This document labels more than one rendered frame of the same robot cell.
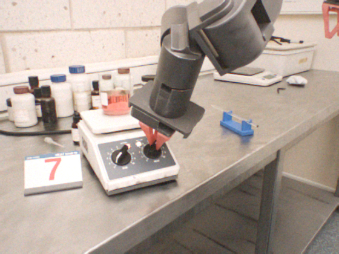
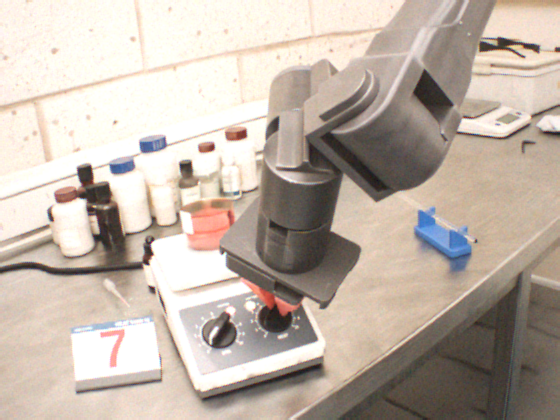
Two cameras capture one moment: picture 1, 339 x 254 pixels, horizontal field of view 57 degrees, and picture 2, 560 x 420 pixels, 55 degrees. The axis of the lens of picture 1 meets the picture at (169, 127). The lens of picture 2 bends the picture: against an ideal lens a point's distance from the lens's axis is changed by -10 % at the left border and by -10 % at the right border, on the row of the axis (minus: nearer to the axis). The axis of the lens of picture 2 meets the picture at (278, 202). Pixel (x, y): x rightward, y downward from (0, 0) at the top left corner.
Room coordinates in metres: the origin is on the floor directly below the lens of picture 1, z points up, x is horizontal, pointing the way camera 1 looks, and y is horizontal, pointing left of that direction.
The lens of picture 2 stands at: (0.01, -0.05, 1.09)
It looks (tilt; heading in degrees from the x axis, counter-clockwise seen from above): 20 degrees down; 8
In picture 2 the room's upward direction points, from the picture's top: 6 degrees counter-clockwise
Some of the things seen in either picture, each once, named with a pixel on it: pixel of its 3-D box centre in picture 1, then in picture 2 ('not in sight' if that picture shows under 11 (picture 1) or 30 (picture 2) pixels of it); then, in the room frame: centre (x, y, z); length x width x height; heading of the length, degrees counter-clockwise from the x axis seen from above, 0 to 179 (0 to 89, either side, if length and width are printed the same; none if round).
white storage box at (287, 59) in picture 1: (272, 56); (514, 75); (1.64, -0.54, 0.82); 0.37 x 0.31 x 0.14; 135
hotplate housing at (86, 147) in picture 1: (122, 143); (225, 298); (0.54, 0.09, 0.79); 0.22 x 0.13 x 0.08; 27
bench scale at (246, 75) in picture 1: (247, 75); (471, 115); (1.38, -0.35, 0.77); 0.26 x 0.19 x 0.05; 50
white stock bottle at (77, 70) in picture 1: (78, 87); (158, 174); (0.92, 0.27, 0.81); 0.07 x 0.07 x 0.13
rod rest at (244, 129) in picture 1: (236, 121); (441, 230); (0.74, -0.17, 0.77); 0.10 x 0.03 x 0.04; 24
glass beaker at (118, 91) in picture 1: (115, 94); (207, 209); (0.58, 0.10, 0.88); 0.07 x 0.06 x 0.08; 5
